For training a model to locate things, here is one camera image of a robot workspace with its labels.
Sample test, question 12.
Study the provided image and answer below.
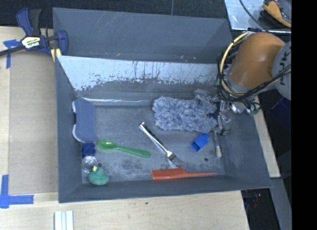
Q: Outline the green plastic spoon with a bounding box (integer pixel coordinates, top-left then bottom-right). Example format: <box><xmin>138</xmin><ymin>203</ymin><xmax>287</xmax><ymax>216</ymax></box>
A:
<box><xmin>97</xmin><ymin>138</ymin><xmax>152</xmax><ymax>159</ymax></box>

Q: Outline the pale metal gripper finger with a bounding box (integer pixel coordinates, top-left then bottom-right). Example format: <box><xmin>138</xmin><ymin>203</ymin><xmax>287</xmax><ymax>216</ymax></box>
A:
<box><xmin>213</xmin><ymin>129</ymin><xmax>223</xmax><ymax>159</ymax></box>
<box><xmin>218</xmin><ymin>114</ymin><xmax>232</xmax><ymax>136</ymax></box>

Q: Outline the blue and white sponge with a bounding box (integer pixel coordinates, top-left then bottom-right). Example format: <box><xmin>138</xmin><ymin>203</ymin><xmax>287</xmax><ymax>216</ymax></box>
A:
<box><xmin>71</xmin><ymin>97</ymin><xmax>98</xmax><ymax>143</ymax></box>

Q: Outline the small blue plastic block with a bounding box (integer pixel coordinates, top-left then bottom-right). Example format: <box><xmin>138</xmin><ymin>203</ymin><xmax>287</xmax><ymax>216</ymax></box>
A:
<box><xmin>190</xmin><ymin>132</ymin><xmax>211</xmax><ymax>152</ymax></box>

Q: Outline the fluffy blue and white cloth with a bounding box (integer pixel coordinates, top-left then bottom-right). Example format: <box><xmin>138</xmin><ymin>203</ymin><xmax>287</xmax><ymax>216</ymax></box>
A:
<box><xmin>152</xmin><ymin>96</ymin><xmax>219</xmax><ymax>133</ymax></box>

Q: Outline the silver metal fork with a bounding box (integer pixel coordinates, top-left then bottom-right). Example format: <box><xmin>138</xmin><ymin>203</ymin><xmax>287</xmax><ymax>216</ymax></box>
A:
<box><xmin>138</xmin><ymin>122</ymin><xmax>188</xmax><ymax>169</ymax></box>

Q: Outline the small dark blue round piece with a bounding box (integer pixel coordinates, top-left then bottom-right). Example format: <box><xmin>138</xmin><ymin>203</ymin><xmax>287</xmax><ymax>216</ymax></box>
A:
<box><xmin>81</xmin><ymin>142</ymin><xmax>96</xmax><ymax>158</ymax></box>

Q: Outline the green rubber duck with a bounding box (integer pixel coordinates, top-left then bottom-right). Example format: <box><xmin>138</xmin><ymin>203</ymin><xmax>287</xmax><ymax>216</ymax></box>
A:
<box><xmin>87</xmin><ymin>165</ymin><xmax>110</xmax><ymax>186</ymax></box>

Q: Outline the clear glass cup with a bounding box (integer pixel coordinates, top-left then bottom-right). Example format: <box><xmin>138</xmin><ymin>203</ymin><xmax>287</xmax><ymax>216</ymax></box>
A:
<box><xmin>82</xmin><ymin>155</ymin><xmax>98</xmax><ymax>174</ymax></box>

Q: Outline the grey metal bin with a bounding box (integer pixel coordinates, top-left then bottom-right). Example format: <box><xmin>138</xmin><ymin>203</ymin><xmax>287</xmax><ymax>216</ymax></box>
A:
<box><xmin>52</xmin><ymin>7</ymin><xmax>273</xmax><ymax>204</ymax></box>

